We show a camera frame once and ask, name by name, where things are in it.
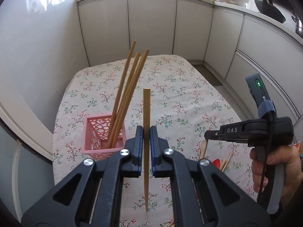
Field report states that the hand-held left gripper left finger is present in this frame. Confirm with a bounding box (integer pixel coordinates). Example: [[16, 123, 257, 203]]
[[21, 126, 145, 227]]

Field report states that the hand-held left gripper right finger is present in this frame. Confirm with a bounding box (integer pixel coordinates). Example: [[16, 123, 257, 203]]
[[150, 126, 271, 227]]

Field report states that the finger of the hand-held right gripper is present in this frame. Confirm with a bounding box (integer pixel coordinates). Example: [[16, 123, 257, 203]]
[[204, 130, 222, 143]]

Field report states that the pile of wooden chopsticks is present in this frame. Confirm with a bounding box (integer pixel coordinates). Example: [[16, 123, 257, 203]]
[[199, 127, 233, 173]]

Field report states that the tan bamboo chopstick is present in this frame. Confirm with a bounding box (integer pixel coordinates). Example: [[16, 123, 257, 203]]
[[143, 89, 151, 212], [111, 50, 150, 148], [106, 53, 141, 148], [111, 40, 137, 126]]

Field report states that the pink perforated utensil holder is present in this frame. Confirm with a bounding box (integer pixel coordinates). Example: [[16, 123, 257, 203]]
[[82, 115, 127, 159]]

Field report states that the person's right hand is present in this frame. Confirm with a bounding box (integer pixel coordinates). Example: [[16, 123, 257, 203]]
[[250, 140, 303, 202]]

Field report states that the floral tablecloth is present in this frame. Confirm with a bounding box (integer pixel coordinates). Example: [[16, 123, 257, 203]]
[[52, 54, 258, 227]]

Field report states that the white cabinet door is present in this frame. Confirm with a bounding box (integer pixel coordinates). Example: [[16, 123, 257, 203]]
[[128, 0, 178, 56], [78, 0, 130, 67], [172, 0, 215, 61], [204, 5, 244, 81]]

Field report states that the black wok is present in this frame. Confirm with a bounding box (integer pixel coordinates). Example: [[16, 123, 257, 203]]
[[254, 0, 287, 24]]

